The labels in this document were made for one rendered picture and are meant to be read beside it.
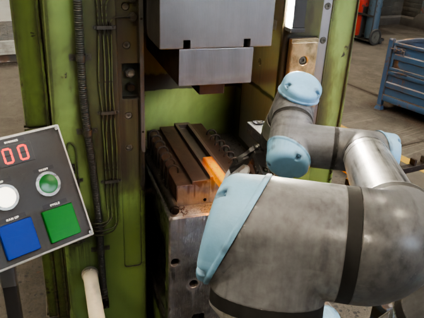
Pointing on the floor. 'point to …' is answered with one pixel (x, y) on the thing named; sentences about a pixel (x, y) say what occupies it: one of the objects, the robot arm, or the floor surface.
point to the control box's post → (11, 293)
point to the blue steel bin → (403, 75)
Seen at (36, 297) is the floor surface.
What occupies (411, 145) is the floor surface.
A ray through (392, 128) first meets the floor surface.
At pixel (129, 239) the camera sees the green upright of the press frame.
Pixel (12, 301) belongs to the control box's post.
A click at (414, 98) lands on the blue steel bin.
